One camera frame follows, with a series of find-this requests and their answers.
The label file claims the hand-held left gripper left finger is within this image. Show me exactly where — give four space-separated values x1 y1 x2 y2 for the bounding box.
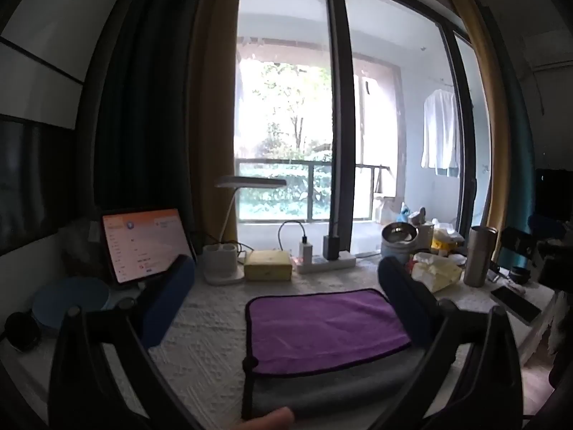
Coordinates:
48 254 198 430

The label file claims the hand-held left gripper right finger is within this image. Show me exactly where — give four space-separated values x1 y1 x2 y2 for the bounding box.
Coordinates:
377 256 524 430

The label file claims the purple towel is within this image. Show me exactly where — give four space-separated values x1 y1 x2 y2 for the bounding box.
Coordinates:
245 289 412 378

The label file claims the grey towel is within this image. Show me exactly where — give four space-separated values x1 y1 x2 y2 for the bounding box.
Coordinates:
242 348 431 420

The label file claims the person's left hand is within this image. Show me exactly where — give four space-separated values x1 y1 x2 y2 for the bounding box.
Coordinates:
236 405 296 430

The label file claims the yellow plastic packet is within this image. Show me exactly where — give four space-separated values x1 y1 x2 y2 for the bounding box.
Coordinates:
410 252 464 295

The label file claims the white desk lamp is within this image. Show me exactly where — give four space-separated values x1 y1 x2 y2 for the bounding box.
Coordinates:
202 175 288 286

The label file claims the tablet with lit screen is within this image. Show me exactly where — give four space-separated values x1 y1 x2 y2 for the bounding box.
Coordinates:
99 207 198 290

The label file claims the white power strip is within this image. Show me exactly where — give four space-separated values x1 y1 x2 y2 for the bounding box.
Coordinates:
295 252 357 275

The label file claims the yellow and white package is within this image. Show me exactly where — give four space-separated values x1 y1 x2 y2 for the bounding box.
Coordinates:
430 223 466 257

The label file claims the steel tumbler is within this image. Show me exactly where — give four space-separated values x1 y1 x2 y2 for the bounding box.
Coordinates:
463 226 499 287

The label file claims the black charger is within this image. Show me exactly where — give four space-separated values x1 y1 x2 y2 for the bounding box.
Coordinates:
322 233 342 261

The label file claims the blue bowl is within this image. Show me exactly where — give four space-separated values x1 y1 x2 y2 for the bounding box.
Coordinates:
32 276 111 330

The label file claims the yellow box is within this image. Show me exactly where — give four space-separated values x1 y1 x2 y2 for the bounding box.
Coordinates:
244 250 294 282

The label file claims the black smartphone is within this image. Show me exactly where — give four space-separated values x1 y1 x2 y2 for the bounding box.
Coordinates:
490 285 543 326

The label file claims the black round object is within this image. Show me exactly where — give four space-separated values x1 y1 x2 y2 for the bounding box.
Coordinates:
4 311 42 353

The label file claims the black device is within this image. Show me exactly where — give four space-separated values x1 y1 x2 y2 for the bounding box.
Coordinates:
536 236 573 287

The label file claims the white hanging shirt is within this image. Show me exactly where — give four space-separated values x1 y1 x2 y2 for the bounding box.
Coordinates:
421 88 462 176

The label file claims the balcony railing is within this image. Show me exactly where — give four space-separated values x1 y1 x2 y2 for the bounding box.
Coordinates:
235 159 334 223

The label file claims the teal curtain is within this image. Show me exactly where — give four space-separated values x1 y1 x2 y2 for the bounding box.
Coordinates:
475 0 539 270

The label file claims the yellow curtain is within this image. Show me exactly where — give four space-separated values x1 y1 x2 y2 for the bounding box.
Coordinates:
187 0 246 252
441 0 514 239

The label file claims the dark green curtain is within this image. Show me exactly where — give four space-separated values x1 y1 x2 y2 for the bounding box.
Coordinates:
92 0 212 234

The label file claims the white air conditioner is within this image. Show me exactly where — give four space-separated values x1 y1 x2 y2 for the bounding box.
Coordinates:
520 27 573 71

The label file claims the black charger cable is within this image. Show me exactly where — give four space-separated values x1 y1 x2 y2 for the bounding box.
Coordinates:
278 220 309 252

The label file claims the dark sliding door frame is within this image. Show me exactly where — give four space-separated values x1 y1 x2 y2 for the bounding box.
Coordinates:
323 0 360 258

